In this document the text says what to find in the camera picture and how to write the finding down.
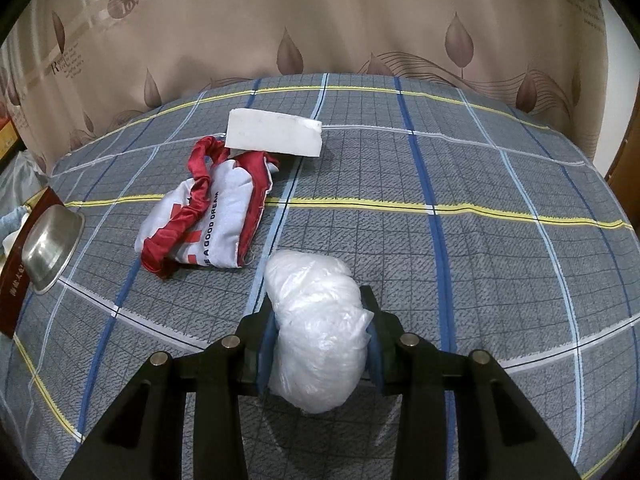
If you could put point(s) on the light blue cloth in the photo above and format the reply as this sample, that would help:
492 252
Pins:
10 225

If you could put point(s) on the white plastic bag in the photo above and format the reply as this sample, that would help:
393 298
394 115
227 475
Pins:
315 330

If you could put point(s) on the stainless steel bowl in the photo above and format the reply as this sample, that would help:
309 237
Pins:
50 250

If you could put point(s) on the grey plaid bed sheet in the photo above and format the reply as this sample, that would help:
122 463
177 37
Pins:
475 260

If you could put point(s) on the beige leaf print curtain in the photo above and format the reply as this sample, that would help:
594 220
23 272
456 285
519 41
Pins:
320 25

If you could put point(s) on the white pouch with red trim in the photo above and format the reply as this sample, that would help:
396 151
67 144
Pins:
220 220

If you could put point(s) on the red and orange box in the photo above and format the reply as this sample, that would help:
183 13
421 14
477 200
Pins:
6 132

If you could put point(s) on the gold tin box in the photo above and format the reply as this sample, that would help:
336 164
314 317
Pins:
15 300

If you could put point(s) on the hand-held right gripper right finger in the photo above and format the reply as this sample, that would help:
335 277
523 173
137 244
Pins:
373 355

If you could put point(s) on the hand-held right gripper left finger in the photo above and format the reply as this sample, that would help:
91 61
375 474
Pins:
267 355

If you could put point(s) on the large translucent plastic bag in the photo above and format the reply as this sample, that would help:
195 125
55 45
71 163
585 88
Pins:
20 180

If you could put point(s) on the brown wooden furniture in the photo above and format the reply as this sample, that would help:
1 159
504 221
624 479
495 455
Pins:
625 170

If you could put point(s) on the white foam block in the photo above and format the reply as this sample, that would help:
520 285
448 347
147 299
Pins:
272 132

